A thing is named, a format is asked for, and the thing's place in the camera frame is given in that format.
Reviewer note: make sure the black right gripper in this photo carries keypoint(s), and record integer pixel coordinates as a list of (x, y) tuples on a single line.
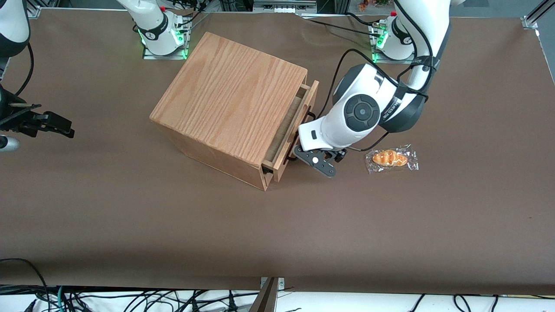
[(12, 118)]

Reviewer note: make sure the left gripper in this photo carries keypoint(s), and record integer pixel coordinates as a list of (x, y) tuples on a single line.
[(339, 156)]

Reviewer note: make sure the wooden drawer with front panel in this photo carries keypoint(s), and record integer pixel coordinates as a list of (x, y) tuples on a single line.
[(308, 99)]

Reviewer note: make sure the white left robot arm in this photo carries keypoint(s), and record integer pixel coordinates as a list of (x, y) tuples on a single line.
[(362, 112)]

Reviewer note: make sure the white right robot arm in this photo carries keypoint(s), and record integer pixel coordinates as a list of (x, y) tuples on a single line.
[(13, 21)]

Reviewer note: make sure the wooden drawer cabinet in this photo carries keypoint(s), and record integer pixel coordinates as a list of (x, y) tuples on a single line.
[(230, 95)]

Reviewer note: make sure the bread roll in clear wrap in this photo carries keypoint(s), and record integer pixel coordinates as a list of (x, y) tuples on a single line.
[(390, 158)]

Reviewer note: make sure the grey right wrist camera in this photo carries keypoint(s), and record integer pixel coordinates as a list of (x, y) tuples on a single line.
[(8, 144)]

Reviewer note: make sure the aluminium frame profile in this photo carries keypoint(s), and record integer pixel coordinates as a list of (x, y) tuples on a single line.
[(37, 11), (535, 15)]

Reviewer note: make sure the aluminium frame post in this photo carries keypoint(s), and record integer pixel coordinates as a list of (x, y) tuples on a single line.
[(266, 299)]

